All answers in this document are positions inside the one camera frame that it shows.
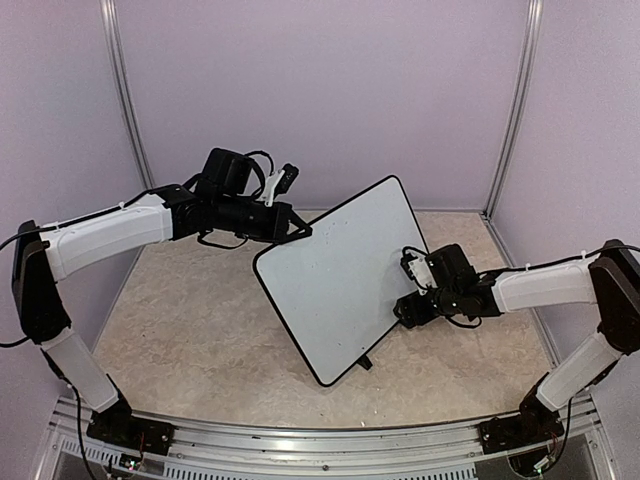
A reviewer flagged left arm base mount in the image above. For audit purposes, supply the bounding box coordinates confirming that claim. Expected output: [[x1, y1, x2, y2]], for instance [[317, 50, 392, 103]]
[[87, 397, 175, 456]]

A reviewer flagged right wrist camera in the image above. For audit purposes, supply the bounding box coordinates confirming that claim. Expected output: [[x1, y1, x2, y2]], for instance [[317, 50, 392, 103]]
[[400, 246, 436, 295]]

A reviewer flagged white whiteboard black frame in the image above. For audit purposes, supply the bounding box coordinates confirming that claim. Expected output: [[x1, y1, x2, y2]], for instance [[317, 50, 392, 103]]
[[253, 175, 427, 387]]

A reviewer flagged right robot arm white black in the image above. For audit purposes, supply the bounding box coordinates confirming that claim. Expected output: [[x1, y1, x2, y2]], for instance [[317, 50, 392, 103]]
[[393, 239, 639, 444]]

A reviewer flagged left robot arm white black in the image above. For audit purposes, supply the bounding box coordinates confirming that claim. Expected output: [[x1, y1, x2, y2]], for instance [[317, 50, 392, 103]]
[[9, 148, 312, 445]]

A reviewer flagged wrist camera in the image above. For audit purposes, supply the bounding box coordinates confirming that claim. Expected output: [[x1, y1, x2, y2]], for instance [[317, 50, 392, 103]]
[[400, 246, 436, 295], [260, 163, 299, 207]]

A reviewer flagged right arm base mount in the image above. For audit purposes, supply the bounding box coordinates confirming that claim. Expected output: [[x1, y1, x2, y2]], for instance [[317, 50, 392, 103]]
[[478, 385, 565, 454]]

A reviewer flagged left aluminium frame post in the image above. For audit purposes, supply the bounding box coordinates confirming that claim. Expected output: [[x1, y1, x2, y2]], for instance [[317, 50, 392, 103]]
[[99, 0, 155, 188]]

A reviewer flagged aluminium front rail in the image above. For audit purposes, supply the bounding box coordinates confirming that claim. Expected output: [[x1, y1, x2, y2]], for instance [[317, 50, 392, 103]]
[[31, 398, 617, 479]]

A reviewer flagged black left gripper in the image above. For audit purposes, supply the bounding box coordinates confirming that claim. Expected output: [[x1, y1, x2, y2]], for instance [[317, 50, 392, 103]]
[[216, 194, 313, 244]]

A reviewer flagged aluminium frame post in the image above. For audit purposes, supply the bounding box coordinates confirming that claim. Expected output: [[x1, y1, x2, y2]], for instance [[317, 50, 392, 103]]
[[99, 0, 155, 188], [483, 0, 544, 223]]

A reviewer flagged right aluminium frame post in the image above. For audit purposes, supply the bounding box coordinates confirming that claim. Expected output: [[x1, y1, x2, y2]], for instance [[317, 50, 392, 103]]
[[483, 0, 544, 223]]

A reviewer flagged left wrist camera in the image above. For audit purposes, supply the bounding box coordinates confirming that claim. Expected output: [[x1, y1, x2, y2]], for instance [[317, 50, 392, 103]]
[[260, 163, 299, 207]]

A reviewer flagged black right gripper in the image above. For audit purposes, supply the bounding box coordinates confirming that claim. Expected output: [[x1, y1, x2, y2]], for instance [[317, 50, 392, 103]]
[[393, 286, 460, 329]]

